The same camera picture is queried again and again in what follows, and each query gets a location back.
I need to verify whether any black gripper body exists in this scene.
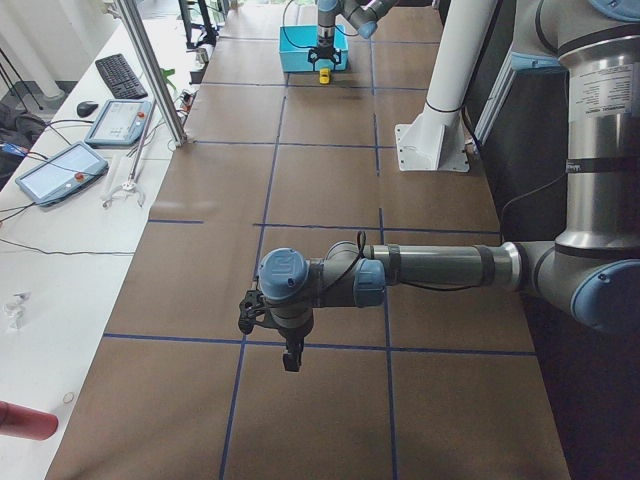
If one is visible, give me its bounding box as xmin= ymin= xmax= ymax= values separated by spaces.
xmin=315 ymin=25 xmax=335 ymax=58
xmin=260 ymin=294 xmax=314 ymax=343

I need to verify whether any yellow beetle toy car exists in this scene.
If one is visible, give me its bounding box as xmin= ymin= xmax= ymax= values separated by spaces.
xmin=319 ymin=68 xmax=331 ymax=85

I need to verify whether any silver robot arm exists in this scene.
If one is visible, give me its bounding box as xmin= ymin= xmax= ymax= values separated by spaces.
xmin=238 ymin=1 xmax=639 ymax=371
xmin=307 ymin=0 xmax=397 ymax=71

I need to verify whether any light blue plastic bin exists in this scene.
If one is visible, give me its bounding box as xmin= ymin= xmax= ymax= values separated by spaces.
xmin=279 ymin=24 xmax=349 ymax=73

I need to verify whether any reacher grabber tool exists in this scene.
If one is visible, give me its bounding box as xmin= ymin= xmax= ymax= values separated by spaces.
xmin=100 ymin=115 xmax=152 ymax=209

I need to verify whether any black keyboard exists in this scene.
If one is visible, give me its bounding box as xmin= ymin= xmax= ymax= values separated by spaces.
xmin=94 ymin=53 xmax=148 ymax=100

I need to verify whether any far teach pendant tablet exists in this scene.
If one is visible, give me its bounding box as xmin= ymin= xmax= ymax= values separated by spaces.
xmin=84 ymin=99 xmax=152 ymax=148

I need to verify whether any teach pendant tablet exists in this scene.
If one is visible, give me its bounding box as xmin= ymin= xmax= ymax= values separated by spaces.
xmin=15 ymin=142 xmax=109 ymax=207
xmin=84 ymin=99 xmax=152 ymax=148

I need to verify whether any near teach pendant tablet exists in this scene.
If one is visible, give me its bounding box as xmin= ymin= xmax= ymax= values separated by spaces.
xmin=15 ymin=142 xmax=109 ymax=207

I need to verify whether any black computer mouse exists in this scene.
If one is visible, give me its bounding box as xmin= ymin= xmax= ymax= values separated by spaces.
xmin=76 ymin=101 xmax=99 ymax=118

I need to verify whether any crumpled white paper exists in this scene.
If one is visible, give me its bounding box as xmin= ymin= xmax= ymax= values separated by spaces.
xmin=3 ymin=291 xmax=31 ymax=330

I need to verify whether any red cylinder bottle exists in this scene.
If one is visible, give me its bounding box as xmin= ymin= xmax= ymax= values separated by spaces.
xmin=1 ymin=401 xmax=59 ymax=440

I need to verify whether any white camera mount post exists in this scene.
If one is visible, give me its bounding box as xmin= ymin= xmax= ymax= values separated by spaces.
xmin=395 ymin=0 xmax=498 ymax=172

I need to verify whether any aluminium frame post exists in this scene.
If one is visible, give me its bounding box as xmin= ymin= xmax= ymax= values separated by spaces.
xmin=113 ymin=0 xmax=187 ymax=147

